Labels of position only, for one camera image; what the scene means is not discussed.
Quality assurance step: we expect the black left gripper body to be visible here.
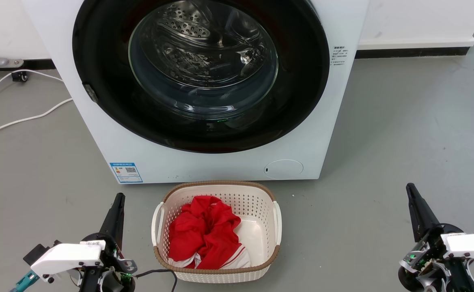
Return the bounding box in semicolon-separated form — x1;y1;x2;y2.
79;233;137;292

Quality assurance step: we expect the blue energy label sticker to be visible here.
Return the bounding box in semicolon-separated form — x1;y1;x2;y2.
110;162;143;184

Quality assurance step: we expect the white front-load washing machine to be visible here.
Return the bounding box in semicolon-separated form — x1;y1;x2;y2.
22;0;371;184

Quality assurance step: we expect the round black glass washer door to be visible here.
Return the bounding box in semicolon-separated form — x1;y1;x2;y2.
72;0;330;154

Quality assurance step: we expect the red and white garment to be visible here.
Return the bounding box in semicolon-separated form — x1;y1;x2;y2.
168;195;251;270

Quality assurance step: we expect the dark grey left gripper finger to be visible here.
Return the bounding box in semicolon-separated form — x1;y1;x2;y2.
99;193;121;240
111;193;126;249

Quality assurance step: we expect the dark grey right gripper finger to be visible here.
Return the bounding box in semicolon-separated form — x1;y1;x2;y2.
410;183;441;235
406;183;428;243

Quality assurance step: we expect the round white filter cover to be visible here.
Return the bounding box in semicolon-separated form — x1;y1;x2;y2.
264;159;304;180

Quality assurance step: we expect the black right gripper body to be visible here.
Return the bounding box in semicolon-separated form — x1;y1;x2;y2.
398;224;474;292

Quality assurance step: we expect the perforated steel washer drum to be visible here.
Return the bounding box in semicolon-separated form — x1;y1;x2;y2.
128;0;279;121

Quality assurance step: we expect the white floor cable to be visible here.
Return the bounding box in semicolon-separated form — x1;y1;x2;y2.
0;69;65;112
0;98;73;139

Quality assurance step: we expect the white low wall cabinet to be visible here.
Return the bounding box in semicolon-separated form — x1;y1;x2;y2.
357;0;474;51

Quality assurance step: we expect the cream plastic laundry basket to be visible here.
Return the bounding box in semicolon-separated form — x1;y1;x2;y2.
152;181;282;283

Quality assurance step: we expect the black text warning sticker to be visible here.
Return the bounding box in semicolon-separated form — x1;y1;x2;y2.
331;45;348;67

